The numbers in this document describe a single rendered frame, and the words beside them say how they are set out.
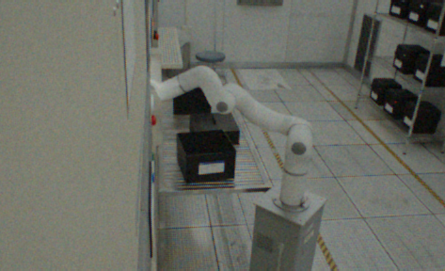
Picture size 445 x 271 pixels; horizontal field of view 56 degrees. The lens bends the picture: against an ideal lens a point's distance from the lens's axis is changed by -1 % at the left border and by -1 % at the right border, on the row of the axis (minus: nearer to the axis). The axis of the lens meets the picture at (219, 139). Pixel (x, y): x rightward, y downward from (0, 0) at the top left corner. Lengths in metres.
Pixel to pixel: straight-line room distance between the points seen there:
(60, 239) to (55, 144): 0.04
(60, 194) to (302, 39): 6.67
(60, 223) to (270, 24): 6.46
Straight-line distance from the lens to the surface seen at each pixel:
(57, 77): 0.17
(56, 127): 0.16
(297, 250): 2.19
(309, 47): 6.87
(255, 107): 1.97
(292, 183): 2.09
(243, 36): 6.55
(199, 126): 2.67
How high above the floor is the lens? 2.01
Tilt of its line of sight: 27 degrees down
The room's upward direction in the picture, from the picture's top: 3 degrees clockwise
